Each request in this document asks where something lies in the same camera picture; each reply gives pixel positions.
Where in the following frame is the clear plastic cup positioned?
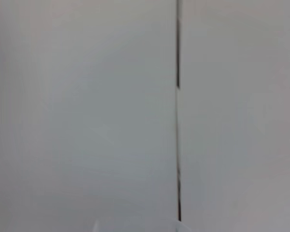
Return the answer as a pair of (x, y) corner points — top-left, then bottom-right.
(93, 219), (193, 232)

